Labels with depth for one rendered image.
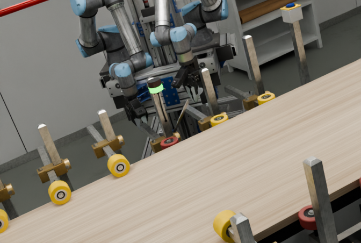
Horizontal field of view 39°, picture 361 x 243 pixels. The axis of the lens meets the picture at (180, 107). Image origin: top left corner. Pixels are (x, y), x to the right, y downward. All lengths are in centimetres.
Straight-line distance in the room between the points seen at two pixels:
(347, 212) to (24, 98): 357
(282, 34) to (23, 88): 279
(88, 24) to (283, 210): 157
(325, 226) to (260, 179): 43
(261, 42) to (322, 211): 433
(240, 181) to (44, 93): 328
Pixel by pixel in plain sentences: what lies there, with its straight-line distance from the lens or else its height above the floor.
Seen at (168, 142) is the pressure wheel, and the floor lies 90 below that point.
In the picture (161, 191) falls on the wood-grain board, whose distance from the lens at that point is 188.
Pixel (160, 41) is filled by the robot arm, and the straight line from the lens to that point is 247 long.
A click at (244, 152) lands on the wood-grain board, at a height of 90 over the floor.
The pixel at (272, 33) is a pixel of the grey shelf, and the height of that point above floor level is 21.
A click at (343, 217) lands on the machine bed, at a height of 77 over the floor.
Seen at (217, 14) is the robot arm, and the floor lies 119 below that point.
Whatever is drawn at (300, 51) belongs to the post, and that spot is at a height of 99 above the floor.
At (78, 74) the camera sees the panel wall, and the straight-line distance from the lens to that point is 488.
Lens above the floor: 185
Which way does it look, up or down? 22 degrees down
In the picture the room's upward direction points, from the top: 17 degrees counter-clockwise
